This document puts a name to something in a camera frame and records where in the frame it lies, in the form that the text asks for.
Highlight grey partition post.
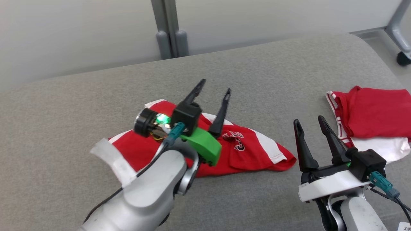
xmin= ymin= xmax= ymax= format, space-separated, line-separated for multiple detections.
xmin=151 ymin=0 xmax=190 ymax=60

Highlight black left cable teal connector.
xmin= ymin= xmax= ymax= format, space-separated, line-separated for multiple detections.
xmin=83 ymin=122 xmax=186 ymax=225

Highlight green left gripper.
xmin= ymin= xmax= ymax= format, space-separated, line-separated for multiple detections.
xmin=176 ymin=79 xmax=232 ymax=167

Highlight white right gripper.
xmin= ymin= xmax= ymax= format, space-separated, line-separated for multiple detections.
xmin=293 ymin=115 xmax=372 ymax=202

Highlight red shorts with white stripes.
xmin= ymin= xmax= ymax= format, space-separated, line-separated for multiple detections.
xmin=109 ymin=99 xmax=296 ymax=177

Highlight white tape strip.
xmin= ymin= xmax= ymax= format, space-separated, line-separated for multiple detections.
xmin=90 ymin=138 xmax=138 ymax=188

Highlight black cylindrical left gripper motor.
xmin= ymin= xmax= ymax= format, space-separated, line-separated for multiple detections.
xmin=133 ymin=108 xmax=161 ymax=138

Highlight black right cable teal connector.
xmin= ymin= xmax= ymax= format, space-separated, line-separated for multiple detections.
xmin=366 ymin=171 xmax=411 ymax=222

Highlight red white basketball jersey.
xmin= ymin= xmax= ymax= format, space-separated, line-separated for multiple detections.
xmin=326 ymin=85 xmax=411 ymax=164

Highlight black cable teal connector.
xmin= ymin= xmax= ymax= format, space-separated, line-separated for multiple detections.
xmin=83 ymin=122 xmax=186 ymax=225
xmin=366 ymin=171 xmax=411 ymax=222

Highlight grey metal wheeled stand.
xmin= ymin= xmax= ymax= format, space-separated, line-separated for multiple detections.
xmin=385 ymin=0 xmax=411 ymax=67

